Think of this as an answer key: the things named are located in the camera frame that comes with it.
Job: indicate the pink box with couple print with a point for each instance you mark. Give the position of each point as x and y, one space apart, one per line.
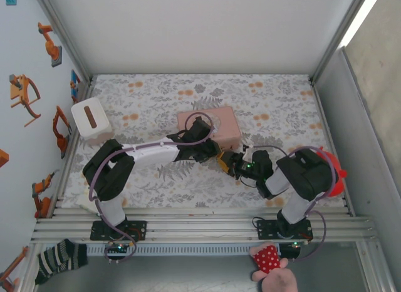
227 123

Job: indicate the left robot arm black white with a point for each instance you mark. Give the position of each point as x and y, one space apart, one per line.
106 176

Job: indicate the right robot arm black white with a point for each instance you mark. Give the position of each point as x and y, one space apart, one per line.
307 176

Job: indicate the floral patterned table mat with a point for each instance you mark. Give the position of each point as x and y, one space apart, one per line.
156 97

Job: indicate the red spotted toy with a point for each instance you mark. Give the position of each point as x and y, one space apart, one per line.
340 179

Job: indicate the pink plush toy polka dress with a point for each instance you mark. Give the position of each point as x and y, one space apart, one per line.
269 260

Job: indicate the white tissue box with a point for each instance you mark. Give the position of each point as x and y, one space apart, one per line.
89 116

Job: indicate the grey metal side panel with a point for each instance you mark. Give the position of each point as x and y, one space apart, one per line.
376 154

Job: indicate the blue orange machine sticker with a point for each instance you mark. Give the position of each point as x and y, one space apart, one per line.
74 85

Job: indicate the striped black white sock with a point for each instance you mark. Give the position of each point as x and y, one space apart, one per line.
59 260

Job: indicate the orange robot claw sticker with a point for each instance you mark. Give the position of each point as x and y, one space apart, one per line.
22 94

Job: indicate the orange block sticker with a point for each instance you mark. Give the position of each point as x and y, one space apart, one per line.
3 158

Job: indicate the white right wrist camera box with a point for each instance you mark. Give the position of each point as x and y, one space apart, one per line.
247 148

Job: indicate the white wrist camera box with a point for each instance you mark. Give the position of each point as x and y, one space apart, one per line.
247 148
215 129

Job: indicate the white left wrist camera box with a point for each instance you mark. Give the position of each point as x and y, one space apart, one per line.
215 129

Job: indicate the aluminium rail base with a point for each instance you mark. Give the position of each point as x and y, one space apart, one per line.
200 223

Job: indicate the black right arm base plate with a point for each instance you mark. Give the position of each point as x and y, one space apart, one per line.
266 229

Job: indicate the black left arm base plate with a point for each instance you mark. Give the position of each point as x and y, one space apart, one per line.
139 230

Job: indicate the aluminium frame post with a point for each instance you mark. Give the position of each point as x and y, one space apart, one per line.
62 35
340 35

